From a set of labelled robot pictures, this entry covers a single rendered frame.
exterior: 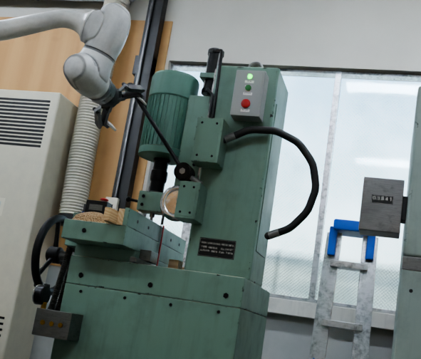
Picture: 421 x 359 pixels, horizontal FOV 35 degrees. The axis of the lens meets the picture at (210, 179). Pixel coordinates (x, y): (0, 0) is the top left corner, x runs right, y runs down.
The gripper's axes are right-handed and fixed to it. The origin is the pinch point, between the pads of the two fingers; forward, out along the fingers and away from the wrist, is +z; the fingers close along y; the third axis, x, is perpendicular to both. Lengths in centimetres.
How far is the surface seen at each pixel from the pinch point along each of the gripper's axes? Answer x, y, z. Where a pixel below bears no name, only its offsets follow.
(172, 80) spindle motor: 2.0, 19.1, 5.6
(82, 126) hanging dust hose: 85, -35, 126
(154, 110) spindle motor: -2.2, 8.0, 6.3
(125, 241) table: -42, -23, -16
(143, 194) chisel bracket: -22.7, -13.8, 10.0
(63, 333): -52, -54, -16
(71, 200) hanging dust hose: 52, -64, 125
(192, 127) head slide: -16.3, 14.4, 7.1
